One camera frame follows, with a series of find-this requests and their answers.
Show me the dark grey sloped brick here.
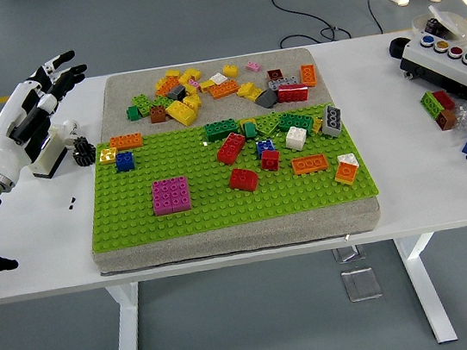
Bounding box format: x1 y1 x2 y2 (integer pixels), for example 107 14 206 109
254 86 280 109

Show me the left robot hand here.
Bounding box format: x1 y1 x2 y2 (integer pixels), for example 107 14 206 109
0 47 103 186

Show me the white button control box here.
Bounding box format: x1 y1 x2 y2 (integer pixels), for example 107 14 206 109
395 26 467 116

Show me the grey-brown mat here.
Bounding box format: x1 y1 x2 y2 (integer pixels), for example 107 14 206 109
67 39 387 277

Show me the small black device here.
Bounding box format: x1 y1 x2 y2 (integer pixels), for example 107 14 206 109
422 16 449 38

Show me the grey brick with black holes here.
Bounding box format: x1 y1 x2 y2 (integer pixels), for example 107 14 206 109
319 102 347 140

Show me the green baseplate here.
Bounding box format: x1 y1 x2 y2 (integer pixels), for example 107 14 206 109
77 97 383 253

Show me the cream switch box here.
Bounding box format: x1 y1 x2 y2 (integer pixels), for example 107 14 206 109
21 124 72 183

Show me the lime green 2x4 brick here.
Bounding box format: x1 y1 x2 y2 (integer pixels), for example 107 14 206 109
130 91 160 118

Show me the black gear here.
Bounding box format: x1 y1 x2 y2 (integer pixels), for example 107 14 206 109
69 134 99 169

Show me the large yellow sloped brick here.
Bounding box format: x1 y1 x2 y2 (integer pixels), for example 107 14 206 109
164 97 201 128

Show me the grey flat plate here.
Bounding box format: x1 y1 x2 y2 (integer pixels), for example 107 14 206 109
268 74 301 91

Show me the large clear plastic box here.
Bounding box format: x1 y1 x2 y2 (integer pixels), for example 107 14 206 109
340 266 385 303

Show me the lime green flat plate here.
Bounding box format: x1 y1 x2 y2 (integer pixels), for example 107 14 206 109
254 112 285 138

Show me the red 2x2 brick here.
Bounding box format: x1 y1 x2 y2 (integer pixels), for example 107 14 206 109
259 147 283 173

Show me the dark green 2x4 brick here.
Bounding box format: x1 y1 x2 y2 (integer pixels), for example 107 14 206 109
277 109 316 138
202 117 241 143

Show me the yellow 2x3 brick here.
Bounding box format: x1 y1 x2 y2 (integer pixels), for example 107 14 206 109
177 66 203 86

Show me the clear round container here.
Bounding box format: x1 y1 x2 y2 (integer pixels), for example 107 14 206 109
408 0 467 48

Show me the white bulb-shaped part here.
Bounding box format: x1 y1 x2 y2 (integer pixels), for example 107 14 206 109
60 116 83 147

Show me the small clear plastic box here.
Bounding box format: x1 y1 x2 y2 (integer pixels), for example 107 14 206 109
332 244 362 266

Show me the white table leg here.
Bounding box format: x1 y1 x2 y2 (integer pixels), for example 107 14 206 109
101 281 149 350
392 231 459 350

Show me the red 2x4 brick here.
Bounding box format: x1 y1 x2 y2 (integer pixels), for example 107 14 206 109
276 81 310 105
213 131 250 167

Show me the red sloped brick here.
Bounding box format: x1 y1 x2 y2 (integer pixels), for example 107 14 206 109
227 165 261 196

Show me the orange sloped brick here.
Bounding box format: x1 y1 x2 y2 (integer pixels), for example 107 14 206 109
331 159 360 189

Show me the white 2x2 brick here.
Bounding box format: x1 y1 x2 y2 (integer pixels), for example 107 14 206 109
283 124 311 153

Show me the white sloped brick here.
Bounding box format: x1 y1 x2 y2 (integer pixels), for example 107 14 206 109
337 152 360 170

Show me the blue 2x2 brick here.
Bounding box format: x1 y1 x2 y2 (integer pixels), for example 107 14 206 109
254 137 277 157
114 150 136 173

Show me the black tape roll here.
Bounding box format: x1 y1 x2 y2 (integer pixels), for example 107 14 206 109
387 35 414 62

